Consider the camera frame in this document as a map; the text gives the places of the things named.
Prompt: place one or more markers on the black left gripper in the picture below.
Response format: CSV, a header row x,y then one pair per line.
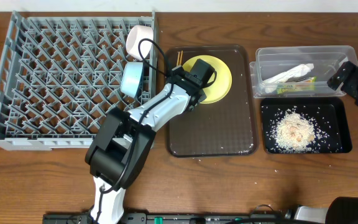
x,y
199,95

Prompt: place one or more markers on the yellow plate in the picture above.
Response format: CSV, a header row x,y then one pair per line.
x,y
222,84

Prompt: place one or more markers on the wooden chopstick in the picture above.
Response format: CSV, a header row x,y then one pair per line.
x,y
180,58

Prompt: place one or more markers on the green orange snack wrapper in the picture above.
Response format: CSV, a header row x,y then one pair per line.
x,y
305,84

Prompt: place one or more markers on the white napkin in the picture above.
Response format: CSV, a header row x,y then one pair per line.
x,y
286,78

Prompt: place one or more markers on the light blue bowl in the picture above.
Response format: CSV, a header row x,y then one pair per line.
x,y
131,78

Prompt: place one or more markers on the pink white bowl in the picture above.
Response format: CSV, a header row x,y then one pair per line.
x,y
136,34

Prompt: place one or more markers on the rice food waste pile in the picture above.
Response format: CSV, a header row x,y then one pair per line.
x,y
294,132

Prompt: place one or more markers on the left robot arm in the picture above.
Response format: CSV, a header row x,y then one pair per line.
x,y
120,148

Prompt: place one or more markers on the clear plastic waste bin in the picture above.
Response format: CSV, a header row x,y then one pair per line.
x,y
327,59

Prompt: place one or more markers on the black waste tray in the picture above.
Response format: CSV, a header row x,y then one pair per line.
x,y
329,113

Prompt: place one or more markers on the dark brown serving tray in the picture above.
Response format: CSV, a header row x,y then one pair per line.
x,y
227,127

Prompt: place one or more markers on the grey plastic dish rack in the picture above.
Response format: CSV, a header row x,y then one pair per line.
x,y
60,76

